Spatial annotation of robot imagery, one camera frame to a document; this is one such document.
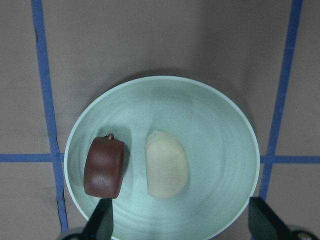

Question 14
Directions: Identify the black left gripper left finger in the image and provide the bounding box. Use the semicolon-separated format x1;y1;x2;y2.
82;198;114;240

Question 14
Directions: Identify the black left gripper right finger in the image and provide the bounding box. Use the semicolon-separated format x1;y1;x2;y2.
248;197;300;240

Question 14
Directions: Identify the white bun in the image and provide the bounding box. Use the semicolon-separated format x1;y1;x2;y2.
145;130;189;199

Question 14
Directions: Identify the brown bun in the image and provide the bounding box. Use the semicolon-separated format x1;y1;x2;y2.
83;133;125;199

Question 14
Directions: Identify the light green plate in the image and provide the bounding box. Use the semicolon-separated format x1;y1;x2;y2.
64;76;260;240

